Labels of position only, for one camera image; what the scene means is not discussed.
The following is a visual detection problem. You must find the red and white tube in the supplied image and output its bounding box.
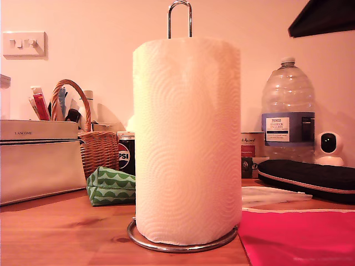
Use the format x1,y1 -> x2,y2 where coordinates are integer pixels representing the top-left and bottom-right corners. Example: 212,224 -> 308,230
29,85 -> 51,121

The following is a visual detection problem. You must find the clear plastic container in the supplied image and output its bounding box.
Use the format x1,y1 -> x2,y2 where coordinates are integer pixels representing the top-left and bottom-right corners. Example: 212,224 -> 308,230
0,74 -> 11,120

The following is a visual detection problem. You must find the white Lancome vanity bag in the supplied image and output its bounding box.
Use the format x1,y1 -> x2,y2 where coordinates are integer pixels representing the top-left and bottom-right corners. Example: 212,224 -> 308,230
0,119 -> 86,206

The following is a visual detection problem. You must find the small white round camera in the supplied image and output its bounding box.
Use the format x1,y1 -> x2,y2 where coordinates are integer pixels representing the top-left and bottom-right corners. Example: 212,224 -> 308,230
313,131 -> 346,167

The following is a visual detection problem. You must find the wicker basket with handle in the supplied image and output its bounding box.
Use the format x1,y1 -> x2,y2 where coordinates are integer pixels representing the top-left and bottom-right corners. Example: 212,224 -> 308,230
50,79 -> 119,180

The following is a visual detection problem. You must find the green wave-patterned zip pouch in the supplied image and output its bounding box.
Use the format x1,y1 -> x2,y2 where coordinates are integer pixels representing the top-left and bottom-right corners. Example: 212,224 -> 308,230
85,166 -> 136,207

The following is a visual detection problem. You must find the white wall light switch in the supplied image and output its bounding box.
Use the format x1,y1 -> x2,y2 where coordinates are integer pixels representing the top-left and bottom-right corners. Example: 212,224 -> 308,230
2,31 -> 47,60

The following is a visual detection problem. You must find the black brush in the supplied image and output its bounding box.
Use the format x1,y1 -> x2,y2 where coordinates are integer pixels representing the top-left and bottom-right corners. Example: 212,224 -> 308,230
65,108 -> 82,122

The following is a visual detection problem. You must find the white slim bottle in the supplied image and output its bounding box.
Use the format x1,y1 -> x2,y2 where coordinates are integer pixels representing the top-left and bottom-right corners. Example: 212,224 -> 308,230
80,90 -> 97,131

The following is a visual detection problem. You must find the blue packet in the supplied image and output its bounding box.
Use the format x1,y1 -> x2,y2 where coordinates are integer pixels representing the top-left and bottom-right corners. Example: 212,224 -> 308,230
57,87 -> 68,121

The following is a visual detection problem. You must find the pink paper sheet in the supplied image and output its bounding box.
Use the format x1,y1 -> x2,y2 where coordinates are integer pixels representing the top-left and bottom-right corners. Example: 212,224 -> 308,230
237,208 -> 355,266

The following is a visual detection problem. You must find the black zipped glasses case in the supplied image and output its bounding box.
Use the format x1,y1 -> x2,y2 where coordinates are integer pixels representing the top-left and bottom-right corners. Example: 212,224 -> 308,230
257,159 -> 355,206

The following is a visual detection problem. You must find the black Pepsi Max can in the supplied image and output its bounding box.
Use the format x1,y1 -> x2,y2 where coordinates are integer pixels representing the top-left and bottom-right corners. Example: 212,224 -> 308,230
117,132 -> 136,174

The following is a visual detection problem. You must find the metallic wire towel stand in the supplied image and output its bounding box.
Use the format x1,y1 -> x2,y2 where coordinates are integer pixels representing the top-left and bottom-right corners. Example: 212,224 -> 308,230
126,0 -> 239,253

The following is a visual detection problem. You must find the white paper towel roll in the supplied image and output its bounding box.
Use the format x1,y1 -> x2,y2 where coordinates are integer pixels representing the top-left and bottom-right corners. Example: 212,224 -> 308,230
132,37 -> 242,246

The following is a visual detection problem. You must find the large clear water bottle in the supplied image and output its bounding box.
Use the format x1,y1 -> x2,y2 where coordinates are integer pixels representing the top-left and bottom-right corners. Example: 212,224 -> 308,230
261,57 -> 316,164

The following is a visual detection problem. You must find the white torn cardboard box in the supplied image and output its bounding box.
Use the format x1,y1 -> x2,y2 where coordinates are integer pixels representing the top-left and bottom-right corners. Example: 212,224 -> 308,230
93,121 -> 117,133

